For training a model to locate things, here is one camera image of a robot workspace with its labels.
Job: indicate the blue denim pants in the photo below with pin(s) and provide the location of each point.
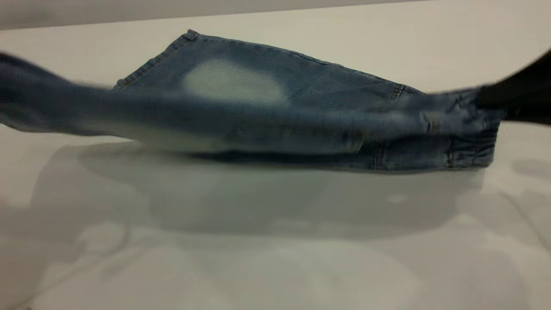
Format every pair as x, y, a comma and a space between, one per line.
301, 125

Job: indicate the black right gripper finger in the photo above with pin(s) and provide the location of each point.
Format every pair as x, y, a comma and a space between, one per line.
525, 97

